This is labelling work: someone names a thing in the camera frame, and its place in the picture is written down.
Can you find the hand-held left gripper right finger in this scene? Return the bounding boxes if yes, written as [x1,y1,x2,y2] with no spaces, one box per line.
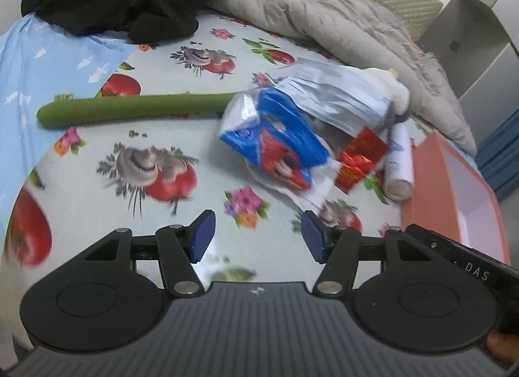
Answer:
[302,210,439,297]

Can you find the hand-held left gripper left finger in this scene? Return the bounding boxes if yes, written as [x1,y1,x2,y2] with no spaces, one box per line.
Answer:
[83,209,217,297]

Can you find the pink cardboard box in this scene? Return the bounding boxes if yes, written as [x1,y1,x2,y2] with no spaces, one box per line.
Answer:
[401,130,512,265]

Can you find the red foil packet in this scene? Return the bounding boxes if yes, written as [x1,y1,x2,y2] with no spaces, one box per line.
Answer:
[334,126,389,194]

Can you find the blue red snack packet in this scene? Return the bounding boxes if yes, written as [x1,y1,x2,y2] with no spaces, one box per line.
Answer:
[220,87,332,192]

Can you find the pack of face masks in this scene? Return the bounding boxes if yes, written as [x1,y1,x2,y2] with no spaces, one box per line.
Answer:
[278,64,392,138]

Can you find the white bottle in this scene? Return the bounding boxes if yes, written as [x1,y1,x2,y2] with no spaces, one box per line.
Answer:
[383,122,415,202]

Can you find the blue curtain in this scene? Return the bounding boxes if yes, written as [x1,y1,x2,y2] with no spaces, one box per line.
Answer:
[478,109,519,200]

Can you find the fruit print tablecloth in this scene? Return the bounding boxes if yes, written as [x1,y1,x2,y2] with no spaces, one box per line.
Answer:
[0,10,447,282]

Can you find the grey quilt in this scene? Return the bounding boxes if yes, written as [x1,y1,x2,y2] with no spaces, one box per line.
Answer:
[207,0,477,157]

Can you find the white cabinet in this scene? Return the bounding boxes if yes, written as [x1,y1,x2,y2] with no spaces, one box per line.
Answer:
[417,0,519,99]

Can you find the blue bedsheet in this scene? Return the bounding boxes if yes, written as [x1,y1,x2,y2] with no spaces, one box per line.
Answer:
[0,12,137,236]

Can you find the green long-handled brush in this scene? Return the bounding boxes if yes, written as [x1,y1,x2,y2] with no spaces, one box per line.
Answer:
[36,92,244,130]

